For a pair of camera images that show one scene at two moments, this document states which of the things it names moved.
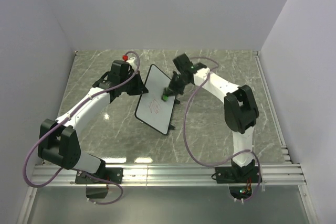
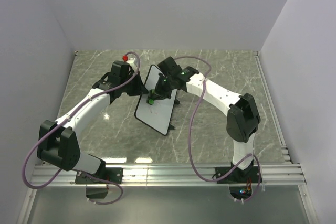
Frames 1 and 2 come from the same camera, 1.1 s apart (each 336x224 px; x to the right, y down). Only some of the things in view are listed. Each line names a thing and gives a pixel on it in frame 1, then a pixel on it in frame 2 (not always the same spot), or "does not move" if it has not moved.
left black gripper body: (128, 87) does not move
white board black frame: (151, 109) does not move
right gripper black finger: (166, 92) -> (154, 96)
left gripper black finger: (139, 86) does not move
